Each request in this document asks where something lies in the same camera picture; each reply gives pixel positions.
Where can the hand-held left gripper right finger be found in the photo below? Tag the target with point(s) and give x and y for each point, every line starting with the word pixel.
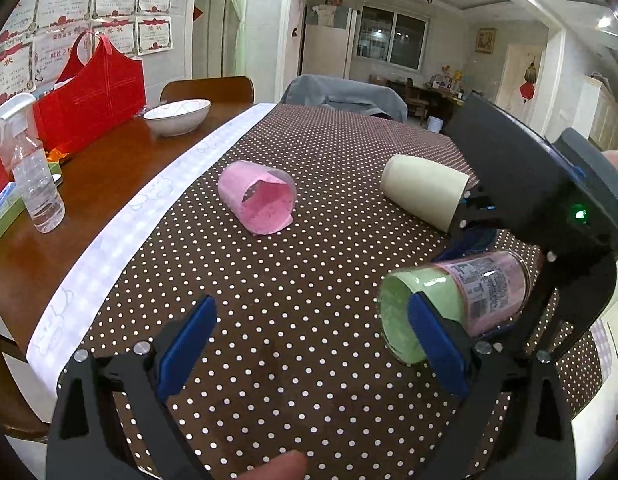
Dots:
pixel 436 340

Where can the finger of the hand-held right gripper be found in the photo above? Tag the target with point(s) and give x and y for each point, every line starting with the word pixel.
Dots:
pixel 476 242
pixel 584 285

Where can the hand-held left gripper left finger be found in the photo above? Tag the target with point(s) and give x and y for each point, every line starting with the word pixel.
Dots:
pixel 186 340

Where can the green cup with pink label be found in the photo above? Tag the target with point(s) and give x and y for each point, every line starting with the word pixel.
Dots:
pixel 439 285

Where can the cream cup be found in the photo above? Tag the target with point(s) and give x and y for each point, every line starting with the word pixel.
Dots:
pixel 419 185

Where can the person's left hand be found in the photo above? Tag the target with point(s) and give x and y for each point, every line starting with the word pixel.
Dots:
pixel 274 467

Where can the red hanging door ornament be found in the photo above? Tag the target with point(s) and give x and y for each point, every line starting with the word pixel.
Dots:
pixel 530 85

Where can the white cabinet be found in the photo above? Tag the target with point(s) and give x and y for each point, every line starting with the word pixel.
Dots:
pixel 601 110

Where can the white bucket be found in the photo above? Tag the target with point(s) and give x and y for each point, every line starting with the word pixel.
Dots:
pixel 434 124

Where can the wooden desk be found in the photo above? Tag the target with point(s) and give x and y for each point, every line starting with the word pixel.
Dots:
pixel 434 100

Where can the brown polka-dot tablecloth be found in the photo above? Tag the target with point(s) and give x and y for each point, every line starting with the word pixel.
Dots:
pixel 314 285

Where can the white checked table runner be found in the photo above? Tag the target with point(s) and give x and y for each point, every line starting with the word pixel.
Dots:
pixel 124 220

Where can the window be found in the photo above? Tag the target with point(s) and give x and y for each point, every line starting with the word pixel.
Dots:
pixel 394 40

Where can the grey covered sofa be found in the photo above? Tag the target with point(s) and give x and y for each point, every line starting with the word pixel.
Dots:
pixel 339 92

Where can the clear spray bottle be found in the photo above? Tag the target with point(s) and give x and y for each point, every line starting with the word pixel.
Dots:
pixel 36 185

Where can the white bowl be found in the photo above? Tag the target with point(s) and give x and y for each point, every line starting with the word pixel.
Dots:
pixel 176 117

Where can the green box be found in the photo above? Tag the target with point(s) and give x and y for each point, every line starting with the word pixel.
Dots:
pixel 1 215

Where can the white refrigerator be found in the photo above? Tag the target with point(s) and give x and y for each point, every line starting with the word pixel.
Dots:
pixel 324 50

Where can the wooden chair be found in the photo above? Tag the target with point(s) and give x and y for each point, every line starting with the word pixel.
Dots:
pixel 209 89

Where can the red gift bag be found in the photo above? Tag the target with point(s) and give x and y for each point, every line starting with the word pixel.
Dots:
pixel 94 105

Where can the green curtain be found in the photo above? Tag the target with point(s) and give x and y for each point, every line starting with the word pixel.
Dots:
pixel 234 15

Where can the framed wall picture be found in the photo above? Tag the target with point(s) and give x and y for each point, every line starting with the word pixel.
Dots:
pixel 486 41

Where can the wall of award certificates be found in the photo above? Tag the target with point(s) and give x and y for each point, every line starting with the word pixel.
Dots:
pixel 64 0

